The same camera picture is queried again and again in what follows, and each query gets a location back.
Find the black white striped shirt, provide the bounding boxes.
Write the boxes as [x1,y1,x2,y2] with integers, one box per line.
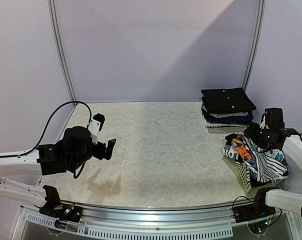
[237,133,288,183]

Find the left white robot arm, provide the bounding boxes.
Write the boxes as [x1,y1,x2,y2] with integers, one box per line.
[0,126,116,217]

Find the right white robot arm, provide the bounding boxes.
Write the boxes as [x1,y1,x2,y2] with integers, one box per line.
[244,123,302,220]

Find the white perforated laundry basket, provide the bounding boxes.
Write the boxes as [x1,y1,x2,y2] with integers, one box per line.
[222,148,280,193]

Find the folded clothes stack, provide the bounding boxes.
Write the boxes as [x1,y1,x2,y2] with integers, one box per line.
[201,101,253,128]

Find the colourful graphic print garment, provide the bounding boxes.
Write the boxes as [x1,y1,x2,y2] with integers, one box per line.
[223,133,288,183]

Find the black folded shirt with buttons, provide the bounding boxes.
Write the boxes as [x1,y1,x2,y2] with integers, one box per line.
[201,87,256,114]

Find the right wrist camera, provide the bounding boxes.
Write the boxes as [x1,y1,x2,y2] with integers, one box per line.
[260,107,285,131]

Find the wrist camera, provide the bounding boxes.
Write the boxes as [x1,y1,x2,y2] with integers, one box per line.
[260,107,285,131]
[88,113,105,142]

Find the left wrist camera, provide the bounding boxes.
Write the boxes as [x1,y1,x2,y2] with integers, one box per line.
[88,113,105,142]

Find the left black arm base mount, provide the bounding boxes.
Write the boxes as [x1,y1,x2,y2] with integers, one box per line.
[39,185,83,223]

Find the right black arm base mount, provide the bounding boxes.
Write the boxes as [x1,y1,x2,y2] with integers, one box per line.
[232,187,283,226]

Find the aluminium front rail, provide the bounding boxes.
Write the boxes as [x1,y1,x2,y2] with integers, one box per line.
[12,200,302,240]

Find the right aluminium frame post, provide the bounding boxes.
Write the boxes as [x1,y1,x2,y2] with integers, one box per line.
[242,0,266,91]

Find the aluminium frame post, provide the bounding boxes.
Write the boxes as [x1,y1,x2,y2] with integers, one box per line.
[242,0,266,91]
[48,0,77,101]

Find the left aluminium frame post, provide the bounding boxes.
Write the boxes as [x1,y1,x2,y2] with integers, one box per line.
[48,0,77,101]

